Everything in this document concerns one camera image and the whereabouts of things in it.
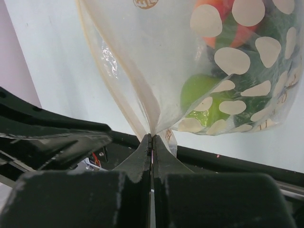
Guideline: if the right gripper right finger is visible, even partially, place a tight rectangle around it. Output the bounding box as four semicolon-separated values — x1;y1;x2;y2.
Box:
153;135;296;228

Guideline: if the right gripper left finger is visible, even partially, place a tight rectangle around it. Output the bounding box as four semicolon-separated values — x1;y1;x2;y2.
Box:
0;134;152;228

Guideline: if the green fake fruit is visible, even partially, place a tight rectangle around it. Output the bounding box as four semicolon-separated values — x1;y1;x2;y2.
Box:
180;74;233;128

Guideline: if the polka dot zip bag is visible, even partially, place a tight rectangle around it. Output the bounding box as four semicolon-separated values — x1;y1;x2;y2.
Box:
76;0;304;155

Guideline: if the dark green fake cucumber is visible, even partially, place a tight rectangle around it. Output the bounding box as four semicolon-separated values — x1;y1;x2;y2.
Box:
209;0;304;127

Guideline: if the red orange fake fruit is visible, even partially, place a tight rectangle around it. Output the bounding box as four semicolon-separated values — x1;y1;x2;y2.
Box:
194;0;260;49

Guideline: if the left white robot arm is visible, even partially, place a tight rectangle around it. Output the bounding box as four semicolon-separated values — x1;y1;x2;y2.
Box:
0;88;112;171

